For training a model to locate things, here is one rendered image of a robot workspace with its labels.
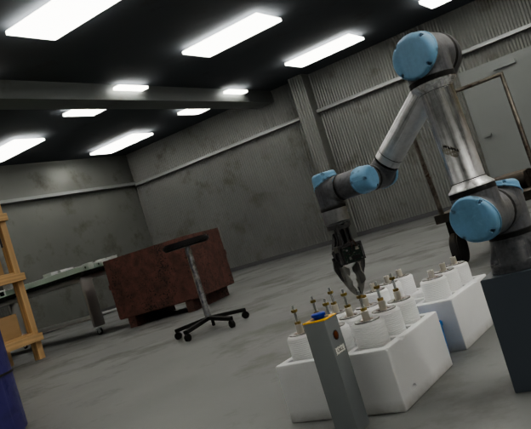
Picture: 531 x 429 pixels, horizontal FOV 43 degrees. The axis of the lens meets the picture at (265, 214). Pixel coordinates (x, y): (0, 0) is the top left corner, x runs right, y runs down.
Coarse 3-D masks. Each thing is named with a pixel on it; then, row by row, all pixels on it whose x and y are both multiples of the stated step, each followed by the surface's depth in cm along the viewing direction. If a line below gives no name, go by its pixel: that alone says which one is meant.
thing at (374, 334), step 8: (376, 320) 193; (384, 320) 196; (352, 328) 196; (360, 328) 192; (368, 328) 192; (376, 328) 192; (384, 328) 193; (360, 336) 193; (368, 336) 192; (376, 336) 192; (384, 336) 192; (360, 344) 194; (368, 344) 192; (376, 344) 192; (384, 344) 192
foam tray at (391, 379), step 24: (432, 312) 216; (408, 336) 198; (432, 336) 210; (288, 360) 211; (312, 360) 200; (360, 360) 191; (384, 360) 186; (408, 360) 194; (432, 360) 206; (288, 384) 206; (312, 384) 201; (360, 384) 192; (384, 384) 188; (408, 384) 190; (432, 384) 202; (288, 408) 207; (312, 408) 202; (384, 408) 189; (408, 408) 186
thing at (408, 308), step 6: (408, 300) 212; (414, 300) 214; (402, 306) 211; (408, 306) 211; (414, 306) 213; (402, 312) 211; (408, 312) 211; (414, 312) 212; (408, 318) 211; (414, 318) 212
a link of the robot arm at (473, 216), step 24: (408, 48) 165; (432, 48) 161; (456, 48) 171; (408, 72) 165; (432, 72) 164; (432, 96) 165; (456, 96) 166; (432, 120) 167; (456, 120) 164; (456, 144) 164; (456, 168) 165; (480, 168) 164; (456, 192) 164; (480, 192) 162; (456, 216) 164; (480, 216) 160; (504, 216) 163; (480, 240) 163
